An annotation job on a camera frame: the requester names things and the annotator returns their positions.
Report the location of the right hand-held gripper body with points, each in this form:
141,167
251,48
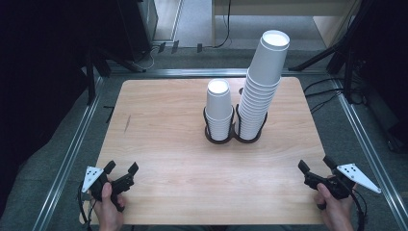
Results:
340,186

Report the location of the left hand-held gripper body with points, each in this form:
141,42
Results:
96,179

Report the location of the tall stack of cups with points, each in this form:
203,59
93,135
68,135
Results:
266,64

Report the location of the person's right hand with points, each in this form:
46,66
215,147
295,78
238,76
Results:
338,215

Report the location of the person's left hand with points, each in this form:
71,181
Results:
109,215

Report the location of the black stand legs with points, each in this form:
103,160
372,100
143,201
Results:
90,80

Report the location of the short stack of cups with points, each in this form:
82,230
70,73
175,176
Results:
218,106

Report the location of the black tripod stand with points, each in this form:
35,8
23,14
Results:
317,57

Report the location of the dark equipment stack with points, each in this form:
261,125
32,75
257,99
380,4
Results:
385,64

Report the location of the black curtain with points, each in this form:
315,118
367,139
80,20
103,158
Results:
32,64

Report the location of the dark cabinet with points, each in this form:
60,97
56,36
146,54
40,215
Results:
134,25

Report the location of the light wooden furniture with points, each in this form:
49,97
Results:
272,8

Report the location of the long aluminium frame rail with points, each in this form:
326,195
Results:
369,154
69,160

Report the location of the short aluminium frame rail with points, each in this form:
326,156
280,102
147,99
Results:
176,72

